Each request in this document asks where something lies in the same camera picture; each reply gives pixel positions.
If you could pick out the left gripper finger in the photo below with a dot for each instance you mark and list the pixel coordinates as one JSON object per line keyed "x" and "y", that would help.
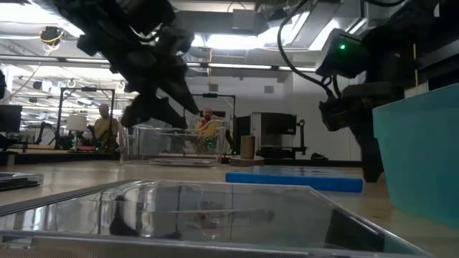
{"x": 165, "y": 113}
{"x": 181, "y": 93}

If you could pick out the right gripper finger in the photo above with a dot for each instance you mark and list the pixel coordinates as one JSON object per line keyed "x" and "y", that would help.
{"x": 369, "y": 157}

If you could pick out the black white patterned jewel case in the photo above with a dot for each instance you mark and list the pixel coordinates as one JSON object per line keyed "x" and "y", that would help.
{"x": 179, "y": 162}

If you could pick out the blue jewel case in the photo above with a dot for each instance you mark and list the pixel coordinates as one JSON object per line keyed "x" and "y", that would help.
{"x": 287, "y": 182}

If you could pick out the clear jewel case black spine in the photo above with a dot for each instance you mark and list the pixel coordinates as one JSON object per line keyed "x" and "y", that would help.
{"x": 229, "y": 215}

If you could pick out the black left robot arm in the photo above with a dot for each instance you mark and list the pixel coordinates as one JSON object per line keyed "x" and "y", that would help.
{"x": 107, "y": 21}

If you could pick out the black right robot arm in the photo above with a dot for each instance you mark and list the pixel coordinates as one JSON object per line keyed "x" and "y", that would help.
{"x": 394, "y": 46}

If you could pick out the person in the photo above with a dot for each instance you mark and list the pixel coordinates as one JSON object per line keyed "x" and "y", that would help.
{"x": 208, "y": 127}
{"x": 105, "y": 127}

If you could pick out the small black object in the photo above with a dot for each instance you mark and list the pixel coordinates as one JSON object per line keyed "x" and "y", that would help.
{"x": 318, "y": 157}

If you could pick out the translucent teal plastic bin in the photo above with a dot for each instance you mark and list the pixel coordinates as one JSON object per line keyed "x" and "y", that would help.
{"x": 423, "y": 154}

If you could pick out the clear plastic bin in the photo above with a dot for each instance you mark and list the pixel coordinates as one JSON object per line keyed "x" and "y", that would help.
{"x": 215, "y": 143}

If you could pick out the black stand with platform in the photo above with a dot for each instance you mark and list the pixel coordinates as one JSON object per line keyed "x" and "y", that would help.
{"x": 303, "y": 132}

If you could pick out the long ceiling light bar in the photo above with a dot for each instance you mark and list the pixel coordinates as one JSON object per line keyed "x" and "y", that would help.
{"x": 244, "y": 66}

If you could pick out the black and white cabinet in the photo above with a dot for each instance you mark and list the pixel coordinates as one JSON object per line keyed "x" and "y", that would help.
{"x": 279, "y": 123}

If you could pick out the white lampshade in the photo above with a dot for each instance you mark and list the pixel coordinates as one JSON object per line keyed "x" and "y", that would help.
{"x": 76, "y": 123}

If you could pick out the black monitor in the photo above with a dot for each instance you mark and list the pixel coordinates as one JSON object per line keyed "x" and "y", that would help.
{"x": 10, "y": 118}

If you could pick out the black gantry frame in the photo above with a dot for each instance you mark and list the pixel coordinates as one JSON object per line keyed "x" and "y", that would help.
{"x": 215, "y": 95}
{"x": 86, "y": 89}

